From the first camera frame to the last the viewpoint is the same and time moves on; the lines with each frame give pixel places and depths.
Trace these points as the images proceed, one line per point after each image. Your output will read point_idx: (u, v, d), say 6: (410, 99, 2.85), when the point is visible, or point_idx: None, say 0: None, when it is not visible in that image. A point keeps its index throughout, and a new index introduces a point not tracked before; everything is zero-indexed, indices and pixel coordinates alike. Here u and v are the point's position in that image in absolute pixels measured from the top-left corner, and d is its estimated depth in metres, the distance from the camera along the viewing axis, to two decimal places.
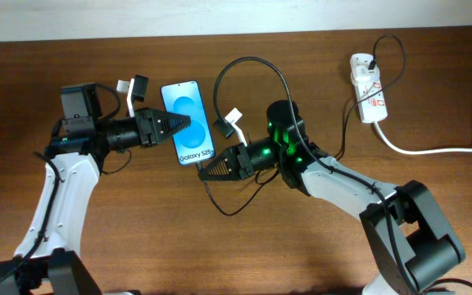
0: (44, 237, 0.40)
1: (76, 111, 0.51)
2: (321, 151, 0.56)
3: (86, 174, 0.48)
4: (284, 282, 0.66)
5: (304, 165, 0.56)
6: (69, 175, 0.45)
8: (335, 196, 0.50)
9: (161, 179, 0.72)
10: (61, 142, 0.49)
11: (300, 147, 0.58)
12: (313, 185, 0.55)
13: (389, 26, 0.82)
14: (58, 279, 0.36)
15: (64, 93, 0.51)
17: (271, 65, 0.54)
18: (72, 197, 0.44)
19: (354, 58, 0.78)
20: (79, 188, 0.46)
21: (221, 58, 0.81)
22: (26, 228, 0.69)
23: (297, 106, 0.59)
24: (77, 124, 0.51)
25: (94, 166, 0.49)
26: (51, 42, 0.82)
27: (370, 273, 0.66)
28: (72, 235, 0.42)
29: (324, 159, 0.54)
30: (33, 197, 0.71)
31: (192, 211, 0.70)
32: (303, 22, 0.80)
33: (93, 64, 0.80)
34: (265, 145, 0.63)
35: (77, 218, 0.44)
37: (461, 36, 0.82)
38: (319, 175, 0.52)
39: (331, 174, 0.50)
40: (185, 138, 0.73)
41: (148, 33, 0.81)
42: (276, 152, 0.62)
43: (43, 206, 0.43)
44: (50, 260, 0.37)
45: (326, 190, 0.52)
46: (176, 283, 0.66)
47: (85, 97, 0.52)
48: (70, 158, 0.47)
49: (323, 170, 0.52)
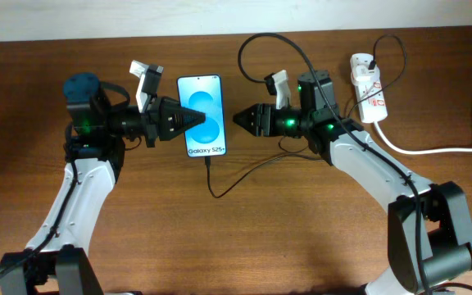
0: (56, 233, 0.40)
1: (84, 119, 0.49)
2: (353, 124, 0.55)
3: (103, 179, 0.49)
4: (284, 282, 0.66)
5: (329, 134, 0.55)
6: (86, 179, 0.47)
8: (360, 174, 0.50)
9: (161, 179, 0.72)
10: (82, 148, 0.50)
11: (324, 116, 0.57)
12: (339, 157, 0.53)
13: (388, 26, 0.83)
14: (65, 274, 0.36)
15: (70, 105, 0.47)
17: (283, 38, 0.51)
18: (87, 197, 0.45)
19: (354, 58, 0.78)
20: (95, 191, 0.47)
21: (221, 58, 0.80)
22: (24, 229, 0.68)
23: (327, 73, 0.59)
24: (92, 132, 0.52)
25: (111, 174, 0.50)
26: (52, 42, 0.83)
27: (371, 273, 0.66)
28: (83, 235, 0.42)
29: (358, 135, 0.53)
30: (31, 197, 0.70)
31: (192, 211, 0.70)
32: (302, 23, 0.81)
33: (93, 64, 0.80)
34: (292, 116, 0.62)
35: (89, 219, 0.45)
37: (459, 36, 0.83)
38: (351, 150, 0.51)
39: (364, 152, 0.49)
40: (197, 133, 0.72)
41: (148, 34, 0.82)
42: (297, 119, 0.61)
43: (58, 204, 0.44)
44: (58, 256, 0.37)
45: (353, 167, 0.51)
46: (175, 283, 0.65)
47: (94, 106, 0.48)
48: (89, 162, 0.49)
49: (356, 146, 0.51)
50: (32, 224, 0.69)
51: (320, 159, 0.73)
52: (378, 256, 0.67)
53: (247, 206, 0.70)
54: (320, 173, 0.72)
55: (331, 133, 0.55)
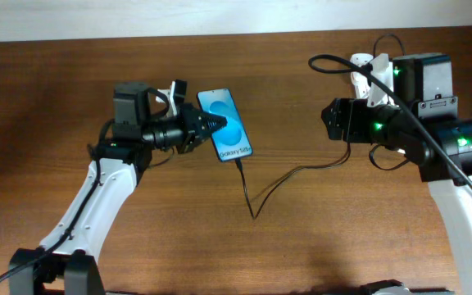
0: (70, 235, 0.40)
1: (126, 117, 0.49)
2: None
3: (125, 183, 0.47)
4: (285, 282, 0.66)
5: (442, 133, 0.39)
6: (108, 180, 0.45)
8: (466, 250, 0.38)
9: (161, 179, 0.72)
10: (110, 147, 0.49)
11: (433, 111, 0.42)
12: (444, 203, 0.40)
13: (388, 26, 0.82)
14: (72, 281, 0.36)
15: (117, 97, 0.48)
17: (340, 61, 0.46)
18: (105, 201, 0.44)
19: (354, 58, 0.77)
20: (115, 195, 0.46)
21: (221, 57, 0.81)
22: (24, 229, 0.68)
23: (439, 58, 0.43)
24: (125, 131, 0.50)
25: (133, 178, 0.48)
26: (52, 42, 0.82)
27: (371, 273, 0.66)
28: (96, 240, 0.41)
29: None
30: (31, 197, 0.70)
31: (192, 211, 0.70)
32: (302, 23, 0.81)
33: (93, 64, 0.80)
34: (379, 118, 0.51)
35: (105, 223, 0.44)
37: (460, 36, 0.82)
38: None
39: None
40: (225, 137, 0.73)
41: (149, 34, 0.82)
42: (392, 120, 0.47)
43: (76, 204, 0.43)
44: (70, 260, 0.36)
45: (462, 235, 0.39)
46: (175, 283, 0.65)
47: (138, 104, 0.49)
48: (114, 165, 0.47)
49: None
50: (31, 224, 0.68)
51: (326, 162, 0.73)
52: (377, 257, 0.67)
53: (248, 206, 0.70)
54: (320, 173, 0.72)
55: (443, 133, 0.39)
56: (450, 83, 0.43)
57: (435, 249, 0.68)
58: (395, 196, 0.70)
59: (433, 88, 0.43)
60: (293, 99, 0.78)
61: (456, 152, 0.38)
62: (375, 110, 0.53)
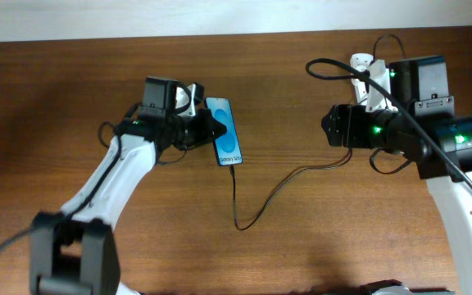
0: (88, 204, 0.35)
1: (153, 101, 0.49)
2: None
3: (145, 161, 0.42)
4: (284, 282, 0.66)
5: (439, 132, 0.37)
6: (130, 156, 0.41)
8: (462, 247, 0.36)
9: (161, 179, 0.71)
10: (132, 124, 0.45)
11: (428, 111, 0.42)
12: (442, 198, 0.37)
13: (388, 26, 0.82)
14: (92, 247, 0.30)
15: (149, 83, 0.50)
17: (342, 64, 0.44)
18: (126, 175, 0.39)
19: (354, 58, 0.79)
20: (137, 171, 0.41)
21: (220, 57, 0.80)
22: (24, 230, 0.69)
23: (433, 60, 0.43)
24: (151, 114, 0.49)
25: (152, 156, 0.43)
26: (50, 43, 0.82)
27: (369, 272, 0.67)
28: (116, 213, 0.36)
29: None
30: (32, 197, 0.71)
31: (192, 211, 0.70)
32: (303, 22, 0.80)
33: (92, 65, 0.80)
34: (378, 122, 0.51)
35: (126, 197, 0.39)
37: (460, 36, 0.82)
38: None
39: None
40: (224, 142, 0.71)
41: (147, 33, 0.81)
42: (388, 124, 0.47)
43: (97, 175, 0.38)
44: (88, 226, 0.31)
45: (459, 232, 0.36)
46: (176, 283, 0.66)
47: (168, 92, 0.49)
48: (135, 141, 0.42)
49: None
50: None
51: (326, 162, 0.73)
52: (377, 257, 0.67)
53: (247, 206, 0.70)
54: (320, 173, 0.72)
55: (441, 131, 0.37)
56: (446, 83, 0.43)
57: (435, 249, 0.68)
58: (396, 196, 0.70)
59: (430, 88, 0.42)
60: (293, 99, 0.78)
61: (454, 150, 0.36)
62: (374, 114, 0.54)
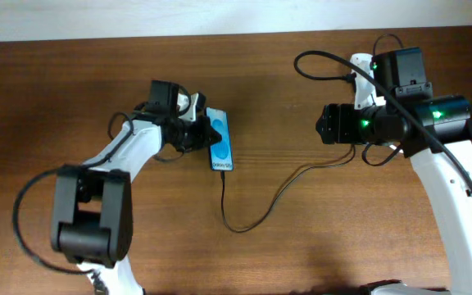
0: (109, 160, 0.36)
1: (156, 98, 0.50)
2: (455, 114, 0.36)
3: (153, 141, 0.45)
4: (285, 283, 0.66)
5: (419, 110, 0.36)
6: (141, 133, 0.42)
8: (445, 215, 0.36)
9: (161, 179, 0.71)
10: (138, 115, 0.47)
11: (409, 94, 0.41)
12: (424, 170, 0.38)
13: (388, 26, 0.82)
14: (111, 197, 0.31)
15: (152, 82, 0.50)
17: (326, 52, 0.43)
18: (138, 147, 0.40)
19: (354, 58, 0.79)
20: (147, 149, 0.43)
21: (221, 58, 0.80)
22: (24, 229, 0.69)
23: (411, 51, 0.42)
24: (154, 111, 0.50)
25: (156, 140, 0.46)
26: (51, 42, 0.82)
27: (370, 273, 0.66)
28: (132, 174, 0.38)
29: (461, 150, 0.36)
30: (32, 197, 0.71)
31: (192, 211, 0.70)
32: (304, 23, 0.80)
33: (92, 65, 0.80)
34: (366, 115, 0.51)
35: (138, 167, 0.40)
37: (460, 36, 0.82)
38: (451, 184, 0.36)
39: (468, 197, 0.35)
40: (218, 147, 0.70)
41: (148, 34, 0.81)
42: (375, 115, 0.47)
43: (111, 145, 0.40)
44: (109, 175, 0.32)
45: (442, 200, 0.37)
46: (176, 283, 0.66)
47: (171, 93, 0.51)
48: (142, 124, 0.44)
49: (460, 182, 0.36)
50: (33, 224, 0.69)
51: (325, 162, 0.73)
52: (377, 257, 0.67)
53: (247, 206, 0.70)
54: (320, 173, 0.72)
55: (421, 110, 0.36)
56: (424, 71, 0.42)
57: (435, 249, 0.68)
58: (396, 196, 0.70)
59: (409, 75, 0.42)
60: (294, 99, 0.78)
61: (433, 125, 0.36)
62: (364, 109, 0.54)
